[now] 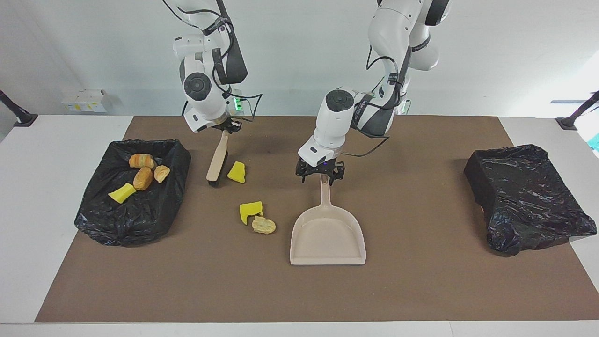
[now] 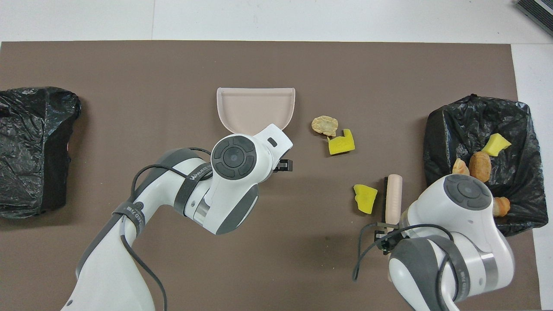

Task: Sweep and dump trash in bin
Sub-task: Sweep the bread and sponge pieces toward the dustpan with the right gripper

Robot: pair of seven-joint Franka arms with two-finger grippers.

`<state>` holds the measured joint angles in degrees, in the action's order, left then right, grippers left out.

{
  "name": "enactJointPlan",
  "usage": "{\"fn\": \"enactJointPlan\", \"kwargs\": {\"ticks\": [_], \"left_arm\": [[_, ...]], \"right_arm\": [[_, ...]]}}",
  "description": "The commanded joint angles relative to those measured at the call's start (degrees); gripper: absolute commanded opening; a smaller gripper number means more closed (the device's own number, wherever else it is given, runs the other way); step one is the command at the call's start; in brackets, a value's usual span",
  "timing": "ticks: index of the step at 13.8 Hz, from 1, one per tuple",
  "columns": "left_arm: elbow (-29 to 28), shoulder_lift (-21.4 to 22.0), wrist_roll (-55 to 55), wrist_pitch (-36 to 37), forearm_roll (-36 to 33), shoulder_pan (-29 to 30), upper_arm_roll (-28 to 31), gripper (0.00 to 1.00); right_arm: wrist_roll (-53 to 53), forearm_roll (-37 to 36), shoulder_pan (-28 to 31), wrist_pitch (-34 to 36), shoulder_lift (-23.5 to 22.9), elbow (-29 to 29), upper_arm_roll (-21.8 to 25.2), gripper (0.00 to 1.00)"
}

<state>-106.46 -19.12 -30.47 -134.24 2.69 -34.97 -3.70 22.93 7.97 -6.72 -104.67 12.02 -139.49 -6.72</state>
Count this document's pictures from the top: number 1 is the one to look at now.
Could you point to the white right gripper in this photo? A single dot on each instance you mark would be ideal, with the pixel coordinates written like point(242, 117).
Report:
point(203, 119)

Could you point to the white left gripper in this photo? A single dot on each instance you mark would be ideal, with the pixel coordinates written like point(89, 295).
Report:
point(318, 153)

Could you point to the beige hand brush black bristles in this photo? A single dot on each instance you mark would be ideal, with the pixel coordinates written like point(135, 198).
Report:
point(218, 161)

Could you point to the yellow sponge wedge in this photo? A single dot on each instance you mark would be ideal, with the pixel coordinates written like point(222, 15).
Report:
point(237, 172)

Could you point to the beige plastic dustpan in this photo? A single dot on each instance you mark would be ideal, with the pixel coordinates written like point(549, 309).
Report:
point(327, 238)

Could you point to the pale round cracker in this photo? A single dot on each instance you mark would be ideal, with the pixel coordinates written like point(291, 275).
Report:
point(263, 225)

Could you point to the yellow sponge notched block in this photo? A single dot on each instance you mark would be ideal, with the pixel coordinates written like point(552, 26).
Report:
point(248, 209)

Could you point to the pale cracker piece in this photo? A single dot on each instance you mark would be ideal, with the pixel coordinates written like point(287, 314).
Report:
point(162, 174)

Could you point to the striped orange croissant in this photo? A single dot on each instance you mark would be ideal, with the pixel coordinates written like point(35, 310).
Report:
point(142, 161)

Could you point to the brown bread roll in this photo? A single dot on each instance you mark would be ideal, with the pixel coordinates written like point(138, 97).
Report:
point(143, 179)

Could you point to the yellow sponge curved piece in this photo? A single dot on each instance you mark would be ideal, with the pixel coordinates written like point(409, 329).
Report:
point(121, 193)

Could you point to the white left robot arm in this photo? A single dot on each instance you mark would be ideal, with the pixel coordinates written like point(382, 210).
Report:
point(337, 117)

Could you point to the black bag-lined bin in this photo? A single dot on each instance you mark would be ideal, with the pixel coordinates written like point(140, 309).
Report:
point(140, 220)
point(524, 196)

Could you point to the white carton box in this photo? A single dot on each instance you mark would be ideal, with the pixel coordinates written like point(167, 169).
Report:
point(84, 100)

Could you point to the brown table mat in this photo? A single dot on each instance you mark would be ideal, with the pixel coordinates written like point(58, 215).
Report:
point(421, 290)

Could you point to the cyan plastic item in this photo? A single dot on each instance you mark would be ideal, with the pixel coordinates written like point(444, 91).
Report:
point(595, 142)

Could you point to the black camera stand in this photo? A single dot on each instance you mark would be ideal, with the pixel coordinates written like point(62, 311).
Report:
point(567, 123)
point(25, 120)

